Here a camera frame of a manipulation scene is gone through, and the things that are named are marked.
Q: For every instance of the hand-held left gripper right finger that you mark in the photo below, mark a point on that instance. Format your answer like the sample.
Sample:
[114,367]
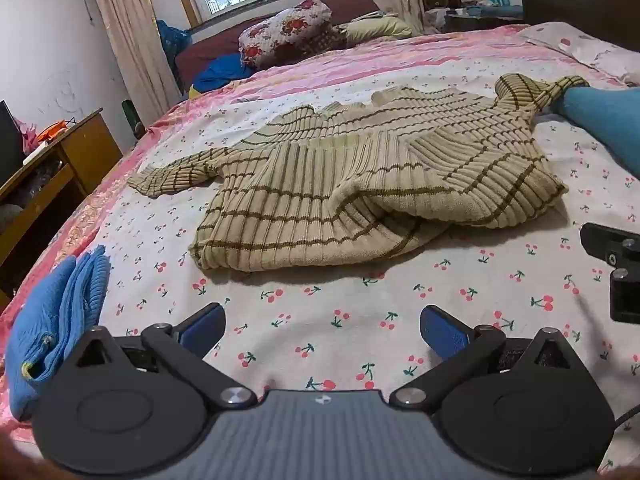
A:
[442,332]

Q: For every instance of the wooden desk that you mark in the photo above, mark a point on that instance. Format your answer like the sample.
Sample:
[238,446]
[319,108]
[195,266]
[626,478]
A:
[75,155]

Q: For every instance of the maroon sofa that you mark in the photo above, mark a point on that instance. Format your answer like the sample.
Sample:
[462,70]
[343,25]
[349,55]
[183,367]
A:
[210,50]

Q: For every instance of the red floral pillow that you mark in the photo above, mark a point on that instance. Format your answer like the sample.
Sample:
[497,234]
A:
[285,30]

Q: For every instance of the pale yellow pillow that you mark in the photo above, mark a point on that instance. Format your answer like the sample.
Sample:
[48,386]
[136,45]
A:
[377,27]

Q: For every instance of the teal knit garment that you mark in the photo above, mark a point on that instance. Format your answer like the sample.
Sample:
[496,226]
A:
[595,110]

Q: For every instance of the folded blue knit garment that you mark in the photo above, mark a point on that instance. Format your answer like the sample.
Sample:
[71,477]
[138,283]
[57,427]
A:
[55,310]

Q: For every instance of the black monitor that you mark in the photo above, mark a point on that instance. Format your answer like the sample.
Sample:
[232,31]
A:
[9,142]

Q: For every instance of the beige striped knit sweater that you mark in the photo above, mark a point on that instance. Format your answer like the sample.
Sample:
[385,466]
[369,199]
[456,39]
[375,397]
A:
[350,185]

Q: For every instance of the dark bedside table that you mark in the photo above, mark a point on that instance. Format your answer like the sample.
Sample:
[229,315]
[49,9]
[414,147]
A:
[480,20]

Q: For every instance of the pink print pillow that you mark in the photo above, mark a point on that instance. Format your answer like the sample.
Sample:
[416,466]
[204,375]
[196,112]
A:
[575,42]

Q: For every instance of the green bottle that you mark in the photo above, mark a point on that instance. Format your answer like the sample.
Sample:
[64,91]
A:
[131,117]

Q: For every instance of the blue cloth with yellow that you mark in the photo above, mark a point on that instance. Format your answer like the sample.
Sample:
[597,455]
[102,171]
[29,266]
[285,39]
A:
[220,72]

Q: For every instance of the orange item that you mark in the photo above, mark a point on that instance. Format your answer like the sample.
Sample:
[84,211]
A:
[52,130]

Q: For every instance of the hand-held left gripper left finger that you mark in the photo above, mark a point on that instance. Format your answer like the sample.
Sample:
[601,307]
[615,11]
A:
[202,330]

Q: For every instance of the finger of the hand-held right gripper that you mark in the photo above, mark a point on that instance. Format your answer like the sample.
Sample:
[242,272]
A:
[602,242]

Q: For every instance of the teal bag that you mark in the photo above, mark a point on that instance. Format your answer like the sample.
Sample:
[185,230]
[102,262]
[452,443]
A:
[172,37]

